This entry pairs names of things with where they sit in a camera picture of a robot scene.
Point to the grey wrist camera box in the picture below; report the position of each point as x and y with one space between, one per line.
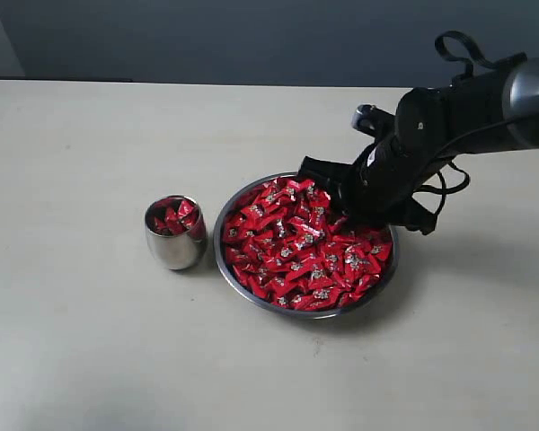
369 120

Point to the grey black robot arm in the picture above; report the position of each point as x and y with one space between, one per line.
490 113

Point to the stainless steel cup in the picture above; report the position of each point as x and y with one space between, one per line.
182 251

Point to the steel bowl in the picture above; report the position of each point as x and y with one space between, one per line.
233 278

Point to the pile of red wrapped candies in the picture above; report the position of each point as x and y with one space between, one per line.
296 256

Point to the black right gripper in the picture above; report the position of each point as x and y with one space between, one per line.
378 187

